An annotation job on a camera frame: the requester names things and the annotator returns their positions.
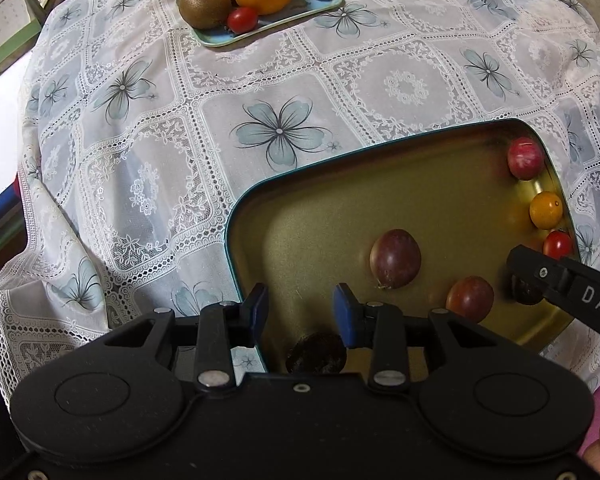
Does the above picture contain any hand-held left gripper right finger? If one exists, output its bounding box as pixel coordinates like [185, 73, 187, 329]
[332, 282, 504, 394]

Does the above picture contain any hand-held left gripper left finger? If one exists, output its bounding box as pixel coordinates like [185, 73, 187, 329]
[102, 282, 270, 394]

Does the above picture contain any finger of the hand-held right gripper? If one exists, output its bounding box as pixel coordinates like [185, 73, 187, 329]
[507, 245, 564, 298]

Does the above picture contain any red cherry tomato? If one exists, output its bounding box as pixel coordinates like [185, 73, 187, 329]
[227, 6, 259, 34]
[543, 230, 574, 261]

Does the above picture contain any orange cherry tomato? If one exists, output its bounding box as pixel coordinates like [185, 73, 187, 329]
[529, 191, 564, 230]

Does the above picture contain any large purple plum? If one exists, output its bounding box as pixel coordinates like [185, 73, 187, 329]
[369, 229, 422, 290]

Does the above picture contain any gold metal tin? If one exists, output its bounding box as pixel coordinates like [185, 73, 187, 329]
[225, 120, 588, 376]

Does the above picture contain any pink red plum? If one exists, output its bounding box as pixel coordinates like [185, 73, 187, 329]
[507, 136, 546, 181]

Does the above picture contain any white lace floral tablecloth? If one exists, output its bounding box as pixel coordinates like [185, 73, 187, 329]
[0, 0, 600, 401]

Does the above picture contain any green ceramic plate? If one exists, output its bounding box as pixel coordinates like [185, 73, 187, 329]
[176, 0, 344, 50]

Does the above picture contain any brown kiwi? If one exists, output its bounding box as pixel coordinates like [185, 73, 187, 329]
[178, 0, 232, 30]

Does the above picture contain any desk calendar with green base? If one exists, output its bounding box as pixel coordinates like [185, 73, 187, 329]
[0, 0, 43, 81]

